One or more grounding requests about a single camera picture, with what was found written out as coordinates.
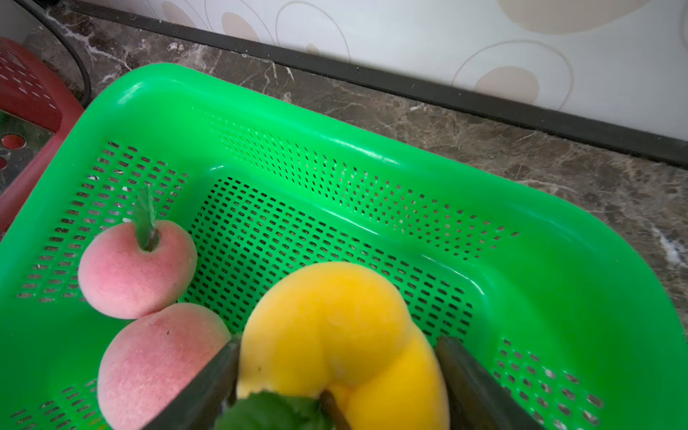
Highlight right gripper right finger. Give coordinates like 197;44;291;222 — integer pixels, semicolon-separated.
435;336;542;430

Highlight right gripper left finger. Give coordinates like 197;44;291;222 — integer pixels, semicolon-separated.
144;338;241;430

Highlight pink peach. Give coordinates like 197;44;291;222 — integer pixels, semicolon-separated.
97;303;231;429
77;186;197;320

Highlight yellow peach front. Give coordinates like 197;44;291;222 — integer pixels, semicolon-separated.
236;262;450;429

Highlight green plastic basket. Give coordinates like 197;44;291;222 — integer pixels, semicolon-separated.
1;64;687;429

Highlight black rear baseboard strip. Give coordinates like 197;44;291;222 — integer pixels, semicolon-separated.
71;1;687;168

